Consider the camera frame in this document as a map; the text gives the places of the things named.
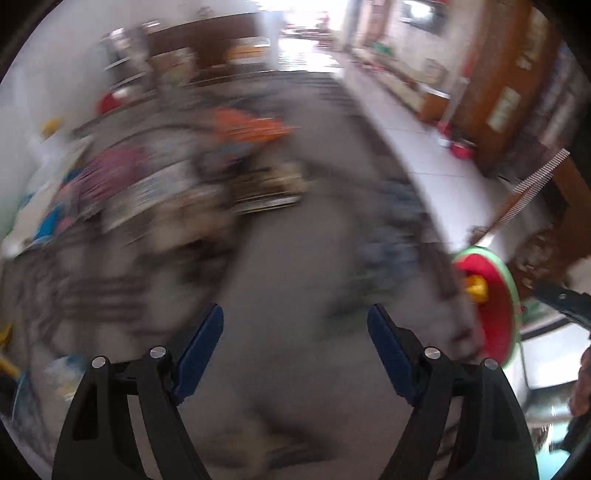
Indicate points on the red green round toy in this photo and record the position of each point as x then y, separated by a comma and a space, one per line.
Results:
494, 314

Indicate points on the clear wrapper with white label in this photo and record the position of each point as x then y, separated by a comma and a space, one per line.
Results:
157, 198

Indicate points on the pink snack wrapper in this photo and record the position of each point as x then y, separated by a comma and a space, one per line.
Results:
111, 177

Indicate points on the person's right forearm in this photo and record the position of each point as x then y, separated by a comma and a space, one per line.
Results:
582, 383

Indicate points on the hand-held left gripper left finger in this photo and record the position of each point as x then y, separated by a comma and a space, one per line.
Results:
201, 350

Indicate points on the wooden television cabinet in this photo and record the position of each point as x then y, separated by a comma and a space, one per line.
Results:
406, 83

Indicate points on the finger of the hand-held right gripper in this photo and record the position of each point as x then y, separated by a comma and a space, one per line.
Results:
565, 300

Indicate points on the orange snack wrapper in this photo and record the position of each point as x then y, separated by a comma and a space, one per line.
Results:
244, 124

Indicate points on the carved wooden chair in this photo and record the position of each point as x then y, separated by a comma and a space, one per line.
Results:
554, 207

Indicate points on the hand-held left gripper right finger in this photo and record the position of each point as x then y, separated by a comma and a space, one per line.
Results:
390, 355

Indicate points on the white magazine rack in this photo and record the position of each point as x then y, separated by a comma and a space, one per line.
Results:
127, 55

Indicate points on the black and gold cigarette box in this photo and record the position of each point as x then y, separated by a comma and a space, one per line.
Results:
268, 189

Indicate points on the red bag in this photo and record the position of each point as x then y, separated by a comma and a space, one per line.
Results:
111, 102

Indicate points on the red bucket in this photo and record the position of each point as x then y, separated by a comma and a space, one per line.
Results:
463, 150

